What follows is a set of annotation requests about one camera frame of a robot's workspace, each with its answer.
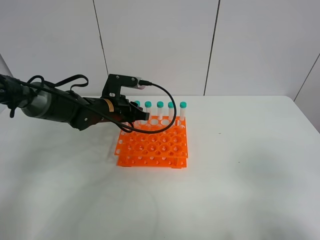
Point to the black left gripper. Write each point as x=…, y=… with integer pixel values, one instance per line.
x=123, y=110

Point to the clear test tube teal cap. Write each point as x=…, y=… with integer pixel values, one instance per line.
x=137, y=103

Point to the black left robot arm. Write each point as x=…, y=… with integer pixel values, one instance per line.
x=44, y=100

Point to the test tube row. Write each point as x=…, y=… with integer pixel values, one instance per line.
x=148, y=108
x=171, y=111
x=160, y=106
x=183, y=107

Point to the orange test tube rack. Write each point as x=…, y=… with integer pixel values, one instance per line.
x=168, y=149

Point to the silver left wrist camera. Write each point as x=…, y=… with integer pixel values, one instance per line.
x=140, y=83

